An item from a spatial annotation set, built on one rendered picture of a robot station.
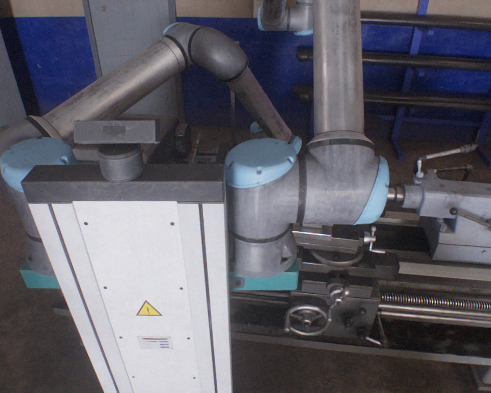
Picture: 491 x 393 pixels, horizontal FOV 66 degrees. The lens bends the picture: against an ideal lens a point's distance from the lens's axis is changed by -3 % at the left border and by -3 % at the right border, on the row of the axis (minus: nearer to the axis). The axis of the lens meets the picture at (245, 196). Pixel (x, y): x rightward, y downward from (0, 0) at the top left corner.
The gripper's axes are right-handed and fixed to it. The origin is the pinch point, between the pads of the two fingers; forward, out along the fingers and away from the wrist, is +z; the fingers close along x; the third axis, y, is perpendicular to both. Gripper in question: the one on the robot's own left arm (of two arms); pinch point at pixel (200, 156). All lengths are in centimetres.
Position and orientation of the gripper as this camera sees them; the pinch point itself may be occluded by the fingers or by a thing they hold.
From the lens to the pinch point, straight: 181.3
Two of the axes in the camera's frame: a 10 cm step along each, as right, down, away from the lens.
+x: 1.4, -8.0, 5.9
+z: -9.9, -0.5, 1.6
